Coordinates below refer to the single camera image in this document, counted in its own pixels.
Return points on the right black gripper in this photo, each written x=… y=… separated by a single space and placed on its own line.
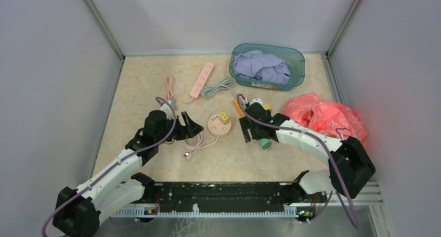
x=246 y=124

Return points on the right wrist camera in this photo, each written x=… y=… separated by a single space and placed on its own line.
x=256 y=100

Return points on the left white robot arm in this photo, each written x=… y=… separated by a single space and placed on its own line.
x=81 y=211

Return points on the teal plastic basin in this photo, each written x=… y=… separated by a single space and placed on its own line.
x=294 y=59

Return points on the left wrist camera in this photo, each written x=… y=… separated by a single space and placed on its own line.
x=169 y=108

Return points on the yellow charger front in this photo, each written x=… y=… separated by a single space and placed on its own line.
x=224 y=118

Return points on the orange power strip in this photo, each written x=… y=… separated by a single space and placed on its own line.
x=225 y=84

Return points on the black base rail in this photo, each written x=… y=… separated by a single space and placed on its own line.
x=223 y=200

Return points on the green charger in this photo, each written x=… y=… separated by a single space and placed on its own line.
x=265 y=144

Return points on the pink plastic bag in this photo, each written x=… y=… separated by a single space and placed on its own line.
x=326 y=117

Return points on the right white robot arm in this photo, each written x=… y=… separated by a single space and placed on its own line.
x=349 y=168

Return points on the pink round power strip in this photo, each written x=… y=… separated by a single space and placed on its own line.
x=215 y=128

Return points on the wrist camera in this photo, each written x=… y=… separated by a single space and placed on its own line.
x=169 y=108
x=256 y=100

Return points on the purple cloth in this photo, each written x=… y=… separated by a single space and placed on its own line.
x=255 y=65

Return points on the pink long power strip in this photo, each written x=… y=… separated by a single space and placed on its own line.
x=196 y=89

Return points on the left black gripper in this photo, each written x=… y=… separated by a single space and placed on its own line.
x=191 y=129

